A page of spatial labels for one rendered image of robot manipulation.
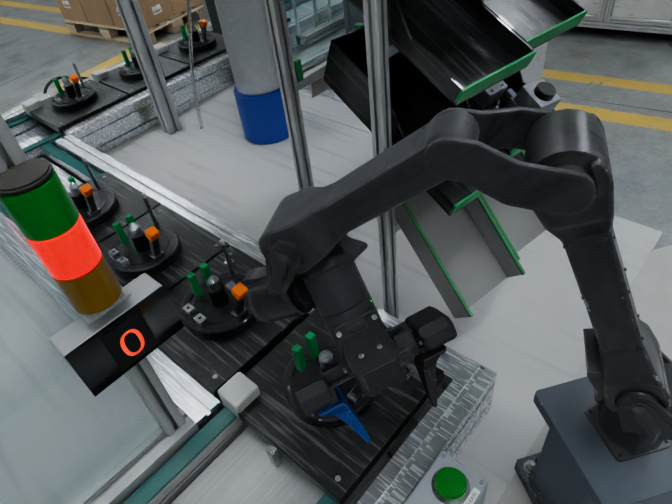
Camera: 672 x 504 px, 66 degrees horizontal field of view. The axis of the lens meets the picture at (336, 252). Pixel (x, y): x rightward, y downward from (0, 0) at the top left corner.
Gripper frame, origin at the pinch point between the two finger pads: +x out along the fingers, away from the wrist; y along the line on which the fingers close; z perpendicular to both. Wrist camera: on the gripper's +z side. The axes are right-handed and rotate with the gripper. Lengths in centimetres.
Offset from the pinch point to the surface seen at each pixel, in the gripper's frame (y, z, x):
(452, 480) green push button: 2.8, -3.9, 16.1
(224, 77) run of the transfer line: 5, -140, -64
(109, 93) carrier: -31, -127, -71
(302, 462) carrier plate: -13.6, -11.1, 8.3
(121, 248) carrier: -32, -55, -27
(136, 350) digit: -22.9, -5.7, -16.5
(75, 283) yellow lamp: -22.5, 0.9, -26.3
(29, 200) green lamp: -20.3, 6.1, -34.2
